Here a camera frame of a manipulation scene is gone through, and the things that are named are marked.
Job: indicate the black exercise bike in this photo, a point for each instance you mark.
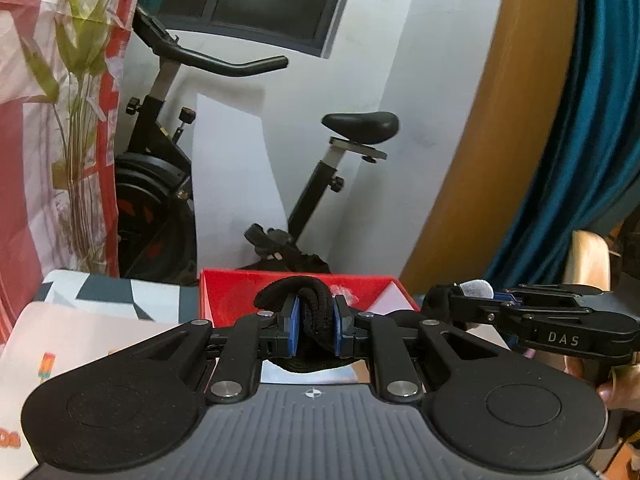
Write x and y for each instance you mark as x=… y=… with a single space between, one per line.
x=153 y=177

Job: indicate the person's right hand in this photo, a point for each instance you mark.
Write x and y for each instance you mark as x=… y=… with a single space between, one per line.
x=619 y=392

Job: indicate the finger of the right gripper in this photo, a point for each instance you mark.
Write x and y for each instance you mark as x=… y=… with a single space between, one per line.
x=483 y=291
x=467 y=312

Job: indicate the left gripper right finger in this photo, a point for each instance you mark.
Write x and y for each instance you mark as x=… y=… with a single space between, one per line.
x=341 y=315

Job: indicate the red strawberry cardboard box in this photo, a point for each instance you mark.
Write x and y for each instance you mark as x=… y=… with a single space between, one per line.
x=226 y=295

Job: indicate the white foam board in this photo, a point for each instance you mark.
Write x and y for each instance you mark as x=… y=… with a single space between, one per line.
x=233 y=184

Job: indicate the red patterned backdrop cloth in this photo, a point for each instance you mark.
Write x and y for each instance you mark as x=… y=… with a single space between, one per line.
x=62 y=63

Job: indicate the black and white headband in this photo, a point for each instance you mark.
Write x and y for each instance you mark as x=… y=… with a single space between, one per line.
x=315 y=348

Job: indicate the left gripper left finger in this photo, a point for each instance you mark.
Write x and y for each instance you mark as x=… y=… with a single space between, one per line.
x=290 y=324

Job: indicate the wooden door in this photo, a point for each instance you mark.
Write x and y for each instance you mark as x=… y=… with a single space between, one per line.
x=501 y=144

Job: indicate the teal curtain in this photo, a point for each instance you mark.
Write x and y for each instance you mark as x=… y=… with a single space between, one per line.
x=588 y=174

